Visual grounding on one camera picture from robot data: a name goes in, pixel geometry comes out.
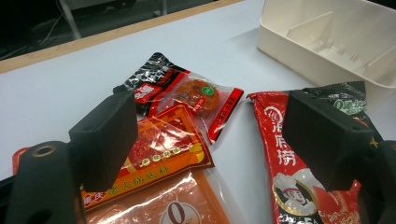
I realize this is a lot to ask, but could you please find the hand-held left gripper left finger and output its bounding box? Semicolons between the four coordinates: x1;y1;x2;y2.
68;90;139;193

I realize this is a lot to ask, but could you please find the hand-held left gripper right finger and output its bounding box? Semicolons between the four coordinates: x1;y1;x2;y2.
281;90;376;192

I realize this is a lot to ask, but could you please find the long red seasoning packet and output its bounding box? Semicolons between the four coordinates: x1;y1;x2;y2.
247;91;363;224

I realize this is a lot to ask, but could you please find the black seasoning packet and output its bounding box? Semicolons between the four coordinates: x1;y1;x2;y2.
302;80;384;147

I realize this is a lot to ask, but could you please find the red and orange seasoning packet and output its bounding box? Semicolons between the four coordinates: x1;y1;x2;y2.
12;103;215;213

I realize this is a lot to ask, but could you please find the cream plastic storage box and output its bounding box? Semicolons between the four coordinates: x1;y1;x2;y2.
257;0;396;108

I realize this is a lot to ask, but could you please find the white paper sheet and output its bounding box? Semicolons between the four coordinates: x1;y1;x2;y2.
0;0;396;224

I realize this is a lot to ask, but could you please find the small black and red snack packet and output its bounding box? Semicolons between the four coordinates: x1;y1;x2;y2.
112;51;245;145

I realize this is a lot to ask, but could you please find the clear orange seasoning packet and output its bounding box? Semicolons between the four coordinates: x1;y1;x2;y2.
83;170;233;224

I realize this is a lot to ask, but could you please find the wooden table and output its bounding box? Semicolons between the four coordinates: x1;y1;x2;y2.
0;0;244;75

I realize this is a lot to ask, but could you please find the grey metal stand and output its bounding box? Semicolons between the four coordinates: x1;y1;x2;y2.
57;0;169;41

